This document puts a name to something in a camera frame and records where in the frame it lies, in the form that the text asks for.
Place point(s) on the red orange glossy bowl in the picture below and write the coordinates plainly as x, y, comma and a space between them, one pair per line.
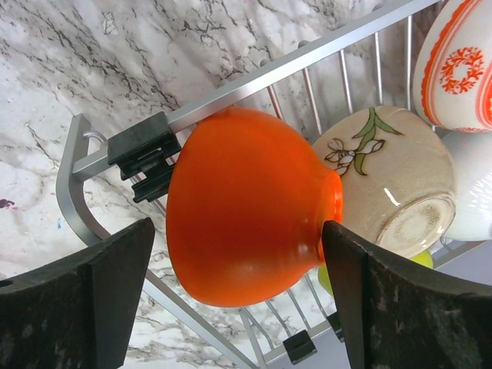
246, 206

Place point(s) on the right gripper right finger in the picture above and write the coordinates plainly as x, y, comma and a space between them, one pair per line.
395, 313

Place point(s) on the white bowl grey outside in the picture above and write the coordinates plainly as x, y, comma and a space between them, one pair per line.
471, 153

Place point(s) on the lime green bowl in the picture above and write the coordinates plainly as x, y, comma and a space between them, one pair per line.
421, 261

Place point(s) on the white wire dish rack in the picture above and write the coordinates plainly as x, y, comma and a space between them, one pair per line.
152, 148

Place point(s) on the white orange striped bowl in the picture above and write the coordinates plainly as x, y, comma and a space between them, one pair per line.
398, 178

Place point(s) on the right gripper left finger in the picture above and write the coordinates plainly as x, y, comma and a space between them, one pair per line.
78, 311

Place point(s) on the orange floral pattern bowl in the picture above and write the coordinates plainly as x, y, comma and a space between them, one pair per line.
452, 76

